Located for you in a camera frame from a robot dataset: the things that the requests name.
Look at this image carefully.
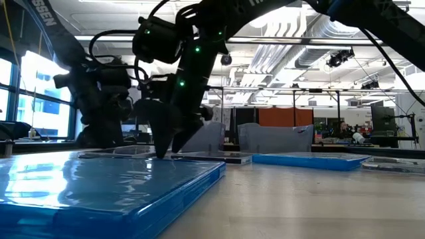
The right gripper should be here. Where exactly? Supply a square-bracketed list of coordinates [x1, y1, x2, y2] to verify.
[134, 49, 220, 159]

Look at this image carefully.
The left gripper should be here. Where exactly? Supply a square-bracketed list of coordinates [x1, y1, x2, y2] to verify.
[75, 95, 133, 149]

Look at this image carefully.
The clear jewel case black tray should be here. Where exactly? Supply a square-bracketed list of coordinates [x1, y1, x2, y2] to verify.
[170, 151, 254, 166]

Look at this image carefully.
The large window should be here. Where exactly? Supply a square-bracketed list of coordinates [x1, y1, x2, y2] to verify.
[0, 49, 79, 139]

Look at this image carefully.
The black bag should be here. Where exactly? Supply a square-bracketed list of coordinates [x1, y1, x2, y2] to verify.
[0, 120, 41, 141]

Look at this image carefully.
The orange partition panel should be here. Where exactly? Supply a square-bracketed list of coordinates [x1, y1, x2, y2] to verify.
[258, 107, 314, 127]

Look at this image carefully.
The long ceiling light bar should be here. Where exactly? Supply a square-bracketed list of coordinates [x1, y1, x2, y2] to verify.
[74, 35, 388, 47]

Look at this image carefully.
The person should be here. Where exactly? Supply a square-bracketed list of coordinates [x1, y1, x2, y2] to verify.
[337, 121, 353, 139]

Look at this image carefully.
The black computer monitor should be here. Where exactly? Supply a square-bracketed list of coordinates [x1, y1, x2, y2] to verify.
[371, 105, 398, 137]

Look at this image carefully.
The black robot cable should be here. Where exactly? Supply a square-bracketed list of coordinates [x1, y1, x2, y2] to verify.
[360, 28, 425, 107]
[88, 29, 150, 81]

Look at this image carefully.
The black pipe frame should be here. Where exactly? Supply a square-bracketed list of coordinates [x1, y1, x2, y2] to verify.
[207, 86, 425, 129]

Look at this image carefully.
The silver ceiling duct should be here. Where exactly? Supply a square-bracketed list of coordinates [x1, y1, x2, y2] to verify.
[294, 15, 363, 69]

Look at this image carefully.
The black ceiling camera rig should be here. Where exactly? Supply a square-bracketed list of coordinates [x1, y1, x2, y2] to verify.
[327, 48, 355, 69]

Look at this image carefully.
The black aluminium table frame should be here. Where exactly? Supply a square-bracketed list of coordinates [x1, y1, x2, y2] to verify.
[0, 139, 425, 160]

